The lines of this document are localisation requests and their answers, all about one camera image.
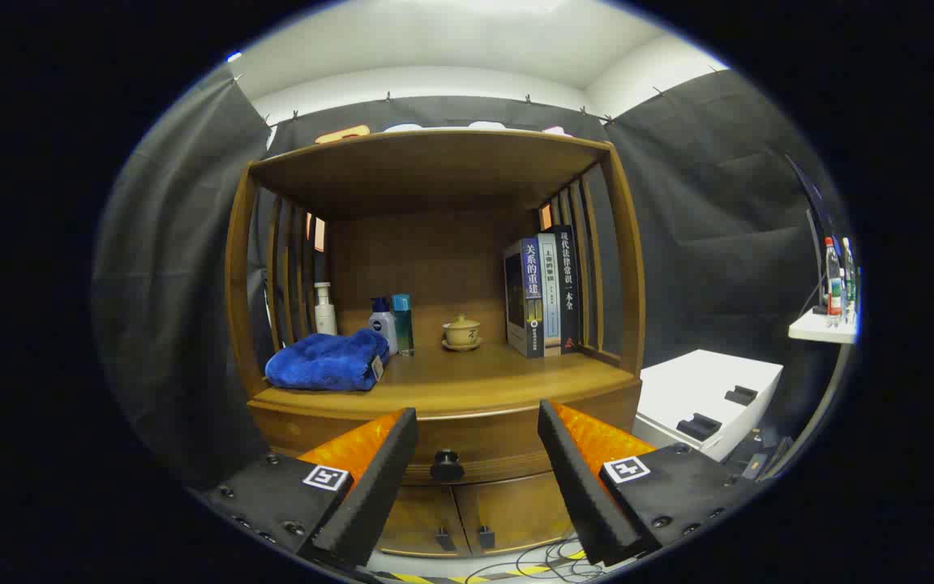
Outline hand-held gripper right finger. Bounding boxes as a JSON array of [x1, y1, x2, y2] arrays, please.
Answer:
[[538, 399, 760, 567]]

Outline wooden cabinet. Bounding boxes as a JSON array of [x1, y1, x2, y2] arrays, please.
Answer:
[[224, 128, 646, 560]]

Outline black floor equipment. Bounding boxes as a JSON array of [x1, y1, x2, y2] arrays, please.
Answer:
[[726, 430, 792, 483]]

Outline clear blue bottle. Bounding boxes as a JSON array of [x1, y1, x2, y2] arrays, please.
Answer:
[[391, 294, 416, 356]]

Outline wooden drawer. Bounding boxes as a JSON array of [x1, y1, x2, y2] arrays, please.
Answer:
[[250, 380, 643, 487]]

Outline black book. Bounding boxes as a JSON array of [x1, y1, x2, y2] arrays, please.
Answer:
[[552, 225, 583, 354]]

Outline wooden cabinet door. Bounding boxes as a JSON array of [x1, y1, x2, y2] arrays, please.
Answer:
[[452, 470, 577, 555], [376, 484, 472, 559]]

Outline white pump bottle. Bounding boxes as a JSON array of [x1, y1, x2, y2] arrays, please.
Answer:
[[313, 281, 338, 336]]

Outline grey book with blue spine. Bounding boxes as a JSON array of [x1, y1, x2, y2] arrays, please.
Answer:
[[503, 237, 546, 359]]

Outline yellow black floor tape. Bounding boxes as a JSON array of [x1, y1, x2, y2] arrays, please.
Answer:
[[370, 560, 589, 584]]

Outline tangle of floor cables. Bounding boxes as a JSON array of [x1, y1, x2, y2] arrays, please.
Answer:
[[467, 535, 606, 581]]

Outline white bottle with blue cap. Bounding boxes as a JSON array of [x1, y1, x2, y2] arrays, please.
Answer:
[[368, 297, 399, 356]]

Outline beige lidded tea cup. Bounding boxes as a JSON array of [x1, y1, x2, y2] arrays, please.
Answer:
[[441, 314, 484, 352]]

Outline green label water bottle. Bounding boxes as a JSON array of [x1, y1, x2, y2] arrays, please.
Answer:
[[842, 237, 857, 324]]

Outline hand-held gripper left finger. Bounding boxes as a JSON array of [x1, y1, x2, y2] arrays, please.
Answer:
[[191, 407, 419, 578]]

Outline red label water bottle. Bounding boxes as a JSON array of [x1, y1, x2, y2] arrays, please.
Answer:
[[824, 237, 843, 327]]

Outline white spine book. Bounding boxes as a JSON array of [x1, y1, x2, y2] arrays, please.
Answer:
[[538, 233, 563, 356]]

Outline wooden countertop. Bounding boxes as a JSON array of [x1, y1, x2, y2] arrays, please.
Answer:
[[250, 341, 640, 419]]

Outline white shelf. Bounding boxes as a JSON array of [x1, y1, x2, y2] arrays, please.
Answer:
[[788, 308, 859, 345]]

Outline black backdrop cloth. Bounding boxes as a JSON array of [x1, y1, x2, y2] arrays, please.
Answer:
[[92, 69, 849, 487]]

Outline blue towel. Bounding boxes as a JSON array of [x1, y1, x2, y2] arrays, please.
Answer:
[[264, 328, 391, 393]]

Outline white cabinet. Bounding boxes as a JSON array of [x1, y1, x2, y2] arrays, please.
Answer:
[[633, 349, 784, 463]]

